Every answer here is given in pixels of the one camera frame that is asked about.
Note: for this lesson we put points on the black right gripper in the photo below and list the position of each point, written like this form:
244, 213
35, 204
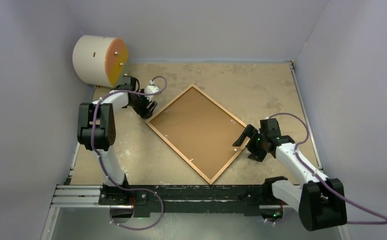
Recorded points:
256, 155

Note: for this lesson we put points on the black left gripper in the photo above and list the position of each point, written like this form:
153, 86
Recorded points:
145, 112

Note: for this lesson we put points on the wooden picture frame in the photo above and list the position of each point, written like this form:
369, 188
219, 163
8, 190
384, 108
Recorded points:
180, 152

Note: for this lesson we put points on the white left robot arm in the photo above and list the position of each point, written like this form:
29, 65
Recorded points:
96, 128

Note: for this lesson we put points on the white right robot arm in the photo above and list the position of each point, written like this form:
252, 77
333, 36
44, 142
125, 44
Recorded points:
316, 197

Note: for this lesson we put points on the white cylindrical drum cabinet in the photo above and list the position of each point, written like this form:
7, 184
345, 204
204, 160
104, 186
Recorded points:
100, 60

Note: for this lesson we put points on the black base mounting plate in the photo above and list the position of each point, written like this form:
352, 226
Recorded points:
249, 200

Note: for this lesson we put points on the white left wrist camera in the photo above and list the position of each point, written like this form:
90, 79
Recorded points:
151, 90

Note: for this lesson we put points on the aluminium extrusion rail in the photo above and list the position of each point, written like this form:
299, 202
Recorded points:
82, 196

